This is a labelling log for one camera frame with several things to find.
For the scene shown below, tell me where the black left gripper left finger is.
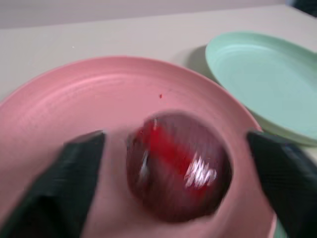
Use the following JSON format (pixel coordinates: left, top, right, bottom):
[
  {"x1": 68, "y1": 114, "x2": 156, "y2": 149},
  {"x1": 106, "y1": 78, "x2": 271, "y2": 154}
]
[{"x1": 0, "y1": 129, "x2": 106, "y2": 238}]

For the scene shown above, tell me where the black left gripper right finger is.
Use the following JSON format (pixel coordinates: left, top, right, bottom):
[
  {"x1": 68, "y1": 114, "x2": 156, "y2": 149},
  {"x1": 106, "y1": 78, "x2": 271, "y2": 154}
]
[{"x1": 246, "y1": 130, "x2": 317, "y2": 238}]

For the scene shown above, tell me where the dark red shiny apple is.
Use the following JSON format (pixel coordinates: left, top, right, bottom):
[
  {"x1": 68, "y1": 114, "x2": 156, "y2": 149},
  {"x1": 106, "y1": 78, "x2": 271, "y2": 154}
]
[{"x1": 125, "y1": 112, "x2": 233, "y2": 223}]

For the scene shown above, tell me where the pink round plate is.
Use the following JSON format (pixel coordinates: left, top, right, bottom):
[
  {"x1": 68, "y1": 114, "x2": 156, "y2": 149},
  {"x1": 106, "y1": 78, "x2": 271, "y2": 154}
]
[{"x1": 0, "y1": 56, "x2": 278, "y2": 238}]

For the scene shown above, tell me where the light green round plate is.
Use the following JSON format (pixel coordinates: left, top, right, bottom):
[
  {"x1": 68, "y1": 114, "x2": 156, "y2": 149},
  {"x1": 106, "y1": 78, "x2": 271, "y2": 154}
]
[{"x1": 205, "y1": 30, "x2": 317, "y2": 147}]

